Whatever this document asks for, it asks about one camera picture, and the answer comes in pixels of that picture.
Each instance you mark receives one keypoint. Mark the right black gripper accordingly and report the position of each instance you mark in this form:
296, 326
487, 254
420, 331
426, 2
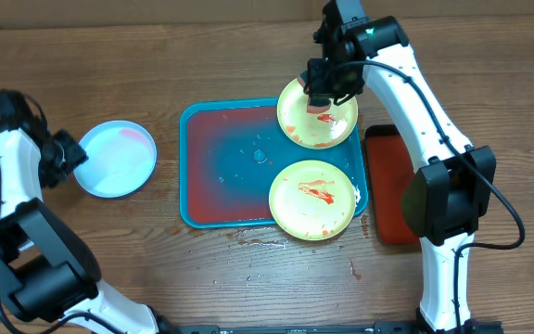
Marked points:
316, 73

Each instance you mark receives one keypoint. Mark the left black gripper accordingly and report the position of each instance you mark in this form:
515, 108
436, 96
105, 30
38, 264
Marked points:
70, 142

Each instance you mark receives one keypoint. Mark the red and black sponge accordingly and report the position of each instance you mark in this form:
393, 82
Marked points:
315, 105

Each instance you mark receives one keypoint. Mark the yellow-green plate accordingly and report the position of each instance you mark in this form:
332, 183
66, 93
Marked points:
312, 200
311, 129

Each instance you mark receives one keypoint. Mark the light blue plate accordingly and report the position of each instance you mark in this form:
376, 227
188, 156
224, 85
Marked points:
121, 157

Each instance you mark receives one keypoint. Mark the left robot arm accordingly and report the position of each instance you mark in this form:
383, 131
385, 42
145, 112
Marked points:
46, 271

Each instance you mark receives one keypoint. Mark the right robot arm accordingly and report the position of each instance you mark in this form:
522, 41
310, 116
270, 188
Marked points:
447, 196

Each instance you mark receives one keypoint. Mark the black red-lined tray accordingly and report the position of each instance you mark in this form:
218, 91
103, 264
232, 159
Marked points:
390, 171

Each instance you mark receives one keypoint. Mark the teal plastic tray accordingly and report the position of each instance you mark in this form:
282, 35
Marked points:
230, 153

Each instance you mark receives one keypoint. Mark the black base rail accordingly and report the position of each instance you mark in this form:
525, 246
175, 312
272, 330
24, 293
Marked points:
380, 327

